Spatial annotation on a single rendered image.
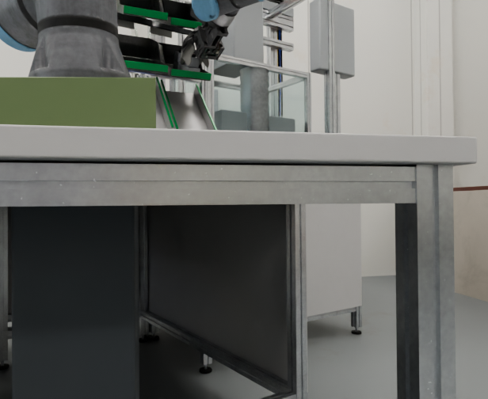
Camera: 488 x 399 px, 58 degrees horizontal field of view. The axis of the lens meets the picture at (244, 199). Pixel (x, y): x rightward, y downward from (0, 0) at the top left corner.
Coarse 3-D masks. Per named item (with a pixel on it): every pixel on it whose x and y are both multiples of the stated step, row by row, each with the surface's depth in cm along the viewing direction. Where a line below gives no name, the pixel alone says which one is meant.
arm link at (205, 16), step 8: (192, 0) 108; (200, 0) 107; (208, 0) 106; (216, 0) 106; (224, 0) 106; (200, 8) 108; (208, 8) 107; (216, 8) 107; (224, 8) 108; (232, 8) 107; (200, 16) 109; (208, 16) 108; (216, 16) 109
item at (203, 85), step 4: (180, 0) 169; (184, 0) 170; (180, 36) 168; (184, 36) 169; (180, 40) 168; (180, 44) 168; (204, 68) 155; (180, 80) 168; (180, 84) 168; (184, 84) 169; (200, 84) 155; (204, 84) 155; (180, 88) 168; (184, 88) 169; (200, 88) 155; (204, 88) 155; (180, 92) 168; (184, 92) 169; (204, 92) 155; (204, 96) 155; (204, 100) 155
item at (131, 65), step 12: (120, 36) 150; (132, 36) 151; (120, 48) 152; (132, 48) 153; (144, 48) 154; (156, 48) 145; (132, 60) 146; (144, 60) 151; (156, 60) 146; (156, 72) 132
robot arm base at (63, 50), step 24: (48, 24) 62; (72, 24) 62; (96, 24) 63; (48, 48) 62; (72, 48) 61; (96, 48) 63; (48, 72) 61; (72, 72) 60; (96, 72) 62; (120, 72) 65
